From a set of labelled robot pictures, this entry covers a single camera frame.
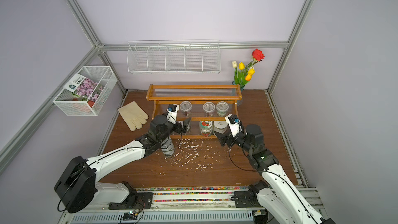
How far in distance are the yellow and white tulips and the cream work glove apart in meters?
0.66

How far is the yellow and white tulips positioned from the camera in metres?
0.92

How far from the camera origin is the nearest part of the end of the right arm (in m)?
0.65

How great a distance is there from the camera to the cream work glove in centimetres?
102

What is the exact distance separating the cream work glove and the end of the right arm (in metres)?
0.61
